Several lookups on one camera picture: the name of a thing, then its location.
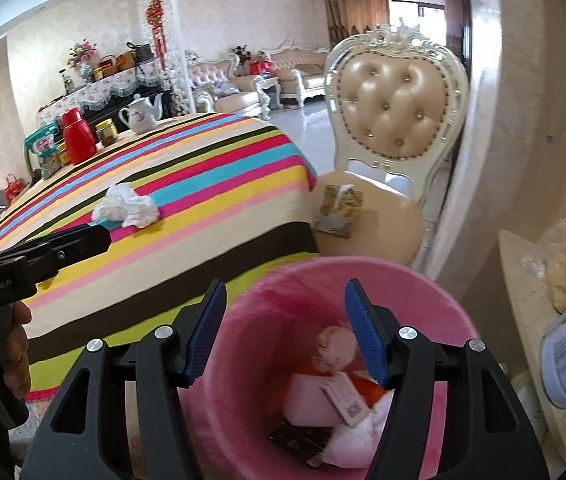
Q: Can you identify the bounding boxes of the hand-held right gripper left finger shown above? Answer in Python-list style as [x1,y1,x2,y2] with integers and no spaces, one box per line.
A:
[27,279,229,480]

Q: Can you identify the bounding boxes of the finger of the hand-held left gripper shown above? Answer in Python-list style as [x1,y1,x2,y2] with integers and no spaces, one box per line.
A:
[0,224,112,266]

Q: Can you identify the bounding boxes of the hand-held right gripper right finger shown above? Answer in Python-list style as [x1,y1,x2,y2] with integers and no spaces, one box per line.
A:
[343,278,552,480]

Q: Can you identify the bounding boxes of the pale yellow wrapper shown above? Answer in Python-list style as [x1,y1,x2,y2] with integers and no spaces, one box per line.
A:
[312,326,360,377]

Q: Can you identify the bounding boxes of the white tissue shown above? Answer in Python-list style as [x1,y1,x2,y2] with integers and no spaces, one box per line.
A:
[91,183,132,225]
[122,191,160,230]

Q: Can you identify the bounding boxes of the small printed carton box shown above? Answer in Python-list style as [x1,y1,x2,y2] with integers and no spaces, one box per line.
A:
[319,372,370,429]

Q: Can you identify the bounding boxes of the pink trash bin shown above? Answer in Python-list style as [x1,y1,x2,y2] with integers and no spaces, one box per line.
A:
[177,256,485,472]

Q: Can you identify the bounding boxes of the white paper packet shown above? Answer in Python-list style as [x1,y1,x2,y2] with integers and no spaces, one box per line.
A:
[284,374,345,424]

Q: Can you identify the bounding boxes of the white plastic bag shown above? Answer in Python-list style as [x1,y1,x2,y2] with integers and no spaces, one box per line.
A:
[322,394,395,468]

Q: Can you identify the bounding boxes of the black printed packet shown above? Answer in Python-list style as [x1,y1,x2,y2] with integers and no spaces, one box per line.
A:
[267,421,325,465]

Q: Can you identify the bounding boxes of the orange wrapper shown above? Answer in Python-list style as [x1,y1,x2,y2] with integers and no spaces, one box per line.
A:
[352,370,390,409]

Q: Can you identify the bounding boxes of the red handbag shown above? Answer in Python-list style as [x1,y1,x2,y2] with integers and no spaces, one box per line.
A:
[3,174,32,204]

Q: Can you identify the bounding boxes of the green snack bag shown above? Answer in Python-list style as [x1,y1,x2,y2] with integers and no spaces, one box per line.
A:
[23,122,64,180]

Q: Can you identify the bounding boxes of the red thermos jug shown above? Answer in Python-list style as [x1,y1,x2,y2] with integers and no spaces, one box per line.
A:
[60,107,98,166]

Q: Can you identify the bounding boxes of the glass jar with yellow lid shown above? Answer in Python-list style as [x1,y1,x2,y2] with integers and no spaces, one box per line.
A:
[95,118,118,148]

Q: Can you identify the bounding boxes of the striped tablecloth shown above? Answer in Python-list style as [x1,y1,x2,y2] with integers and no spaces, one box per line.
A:
[0,112,322,402]

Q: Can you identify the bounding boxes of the tissue pack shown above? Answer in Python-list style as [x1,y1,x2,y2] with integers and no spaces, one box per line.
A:
[312,183,366,239]

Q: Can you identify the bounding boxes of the white floral teapot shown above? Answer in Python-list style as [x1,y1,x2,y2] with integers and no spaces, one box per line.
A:
[118,92,165,135]

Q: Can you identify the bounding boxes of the sideboard with lace cloth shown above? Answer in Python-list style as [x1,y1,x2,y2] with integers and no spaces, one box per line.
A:
[35,57,185,128]

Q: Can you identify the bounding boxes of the pink flower bouquet vase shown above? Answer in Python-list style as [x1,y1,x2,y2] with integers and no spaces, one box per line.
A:
[67,40,98,82]

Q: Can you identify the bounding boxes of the black handbag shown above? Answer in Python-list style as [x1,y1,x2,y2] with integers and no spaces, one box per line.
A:
[128,41,157,67]

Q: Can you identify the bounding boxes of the cream armchair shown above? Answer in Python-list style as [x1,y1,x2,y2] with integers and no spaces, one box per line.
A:
[185,50,242,112]

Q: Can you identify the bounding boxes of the white lattice partition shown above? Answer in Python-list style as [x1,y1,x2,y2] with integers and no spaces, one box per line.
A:
[163,0,197,117]

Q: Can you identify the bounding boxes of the white carved side table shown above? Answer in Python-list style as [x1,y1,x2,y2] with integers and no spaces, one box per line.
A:
[255,76,284,112]

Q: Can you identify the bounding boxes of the cream tufted dining chair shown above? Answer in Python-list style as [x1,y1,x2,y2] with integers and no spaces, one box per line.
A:
[312,17,470,272]

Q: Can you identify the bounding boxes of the long cream sofa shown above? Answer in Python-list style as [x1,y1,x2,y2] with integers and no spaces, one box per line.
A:
[260,37,332,107]

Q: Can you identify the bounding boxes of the window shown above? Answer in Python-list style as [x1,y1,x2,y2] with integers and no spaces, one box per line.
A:
[388,0,447,47]

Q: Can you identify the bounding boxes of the brown curtains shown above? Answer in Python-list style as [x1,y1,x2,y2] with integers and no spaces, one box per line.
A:
[323,0,390,49]

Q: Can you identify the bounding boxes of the red knot wall decoration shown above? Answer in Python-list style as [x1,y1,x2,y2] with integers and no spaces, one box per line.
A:
[145,0,169,69]

